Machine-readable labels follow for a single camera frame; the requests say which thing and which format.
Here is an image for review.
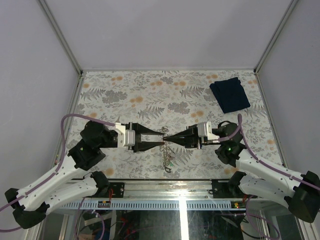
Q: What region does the large metal keyring disc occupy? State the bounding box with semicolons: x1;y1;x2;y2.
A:
159;126;175;174

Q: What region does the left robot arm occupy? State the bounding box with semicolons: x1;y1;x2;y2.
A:
4;119;163;229

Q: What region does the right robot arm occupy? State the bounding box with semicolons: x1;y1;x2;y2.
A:
163;121;320;223

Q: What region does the dark blue folded cloth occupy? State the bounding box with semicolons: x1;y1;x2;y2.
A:
209;77;251;114

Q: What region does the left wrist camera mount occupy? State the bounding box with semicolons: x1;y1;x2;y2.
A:
114;122;128;148

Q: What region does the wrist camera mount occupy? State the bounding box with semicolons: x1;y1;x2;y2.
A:
114;122;128;148
197;121;219;142

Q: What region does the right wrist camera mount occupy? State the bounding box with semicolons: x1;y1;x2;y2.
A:
197;121;219;142

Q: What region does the metal base rail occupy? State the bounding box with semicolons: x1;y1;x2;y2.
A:
110;178;235;201

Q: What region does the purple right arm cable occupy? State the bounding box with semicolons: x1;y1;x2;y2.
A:
217;113;320;191

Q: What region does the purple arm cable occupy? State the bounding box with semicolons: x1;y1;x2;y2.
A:
217;113;320;191
0;113;117;232

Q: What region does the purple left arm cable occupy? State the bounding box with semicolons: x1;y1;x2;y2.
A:
0;113;117;232

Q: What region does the white slotted cable duct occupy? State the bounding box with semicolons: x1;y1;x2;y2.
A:
61;199;245;211

